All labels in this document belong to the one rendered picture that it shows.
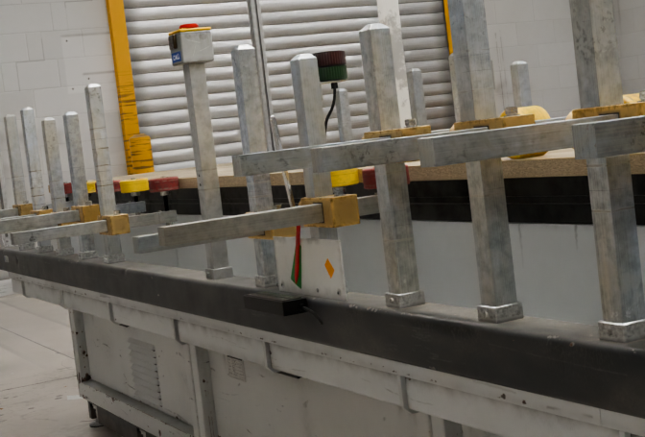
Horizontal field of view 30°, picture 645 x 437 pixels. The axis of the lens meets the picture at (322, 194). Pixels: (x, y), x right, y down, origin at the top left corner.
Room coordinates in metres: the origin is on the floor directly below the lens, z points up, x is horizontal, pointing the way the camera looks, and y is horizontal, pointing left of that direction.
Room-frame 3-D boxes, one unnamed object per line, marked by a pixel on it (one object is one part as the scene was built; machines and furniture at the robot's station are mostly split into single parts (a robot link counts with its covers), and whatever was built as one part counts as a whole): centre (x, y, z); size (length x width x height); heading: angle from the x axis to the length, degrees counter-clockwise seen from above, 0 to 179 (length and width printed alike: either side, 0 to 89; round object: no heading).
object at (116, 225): (3.15, 0.56, 0.80); 0.14 x 0.06 x 0.05; 27
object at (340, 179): (2.31, -0.03, 0.85); 0.08 x 0.08 x 0.11
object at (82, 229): (3.11, 0.59, 0.80); 0.43 x 0.03 x 0.04; 117
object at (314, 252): (2.07, 0.04, 0.75); 0.26 x 0.01 x 0.10; 27
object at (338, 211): (2.04, -0.01, 0.85); 0.14 x 0.06 x 0.05; 27
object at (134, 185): (3.43, 0.53, 0.85); 0.08 x 0.08 x 0.11
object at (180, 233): (1.98, 0.06, 0.84); 0.43 x 0.03 x 0.04; 117
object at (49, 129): (3.62, 0.79, 0.88); 0.04 x 0.04 x 0.48; 27
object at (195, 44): (2.51, 0.23, 1.18); 0.07 x 0.07 x 0.08; 27
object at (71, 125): (3.40, 0.68, 0.88); 0.04 x 0.04 x 0.48; 27
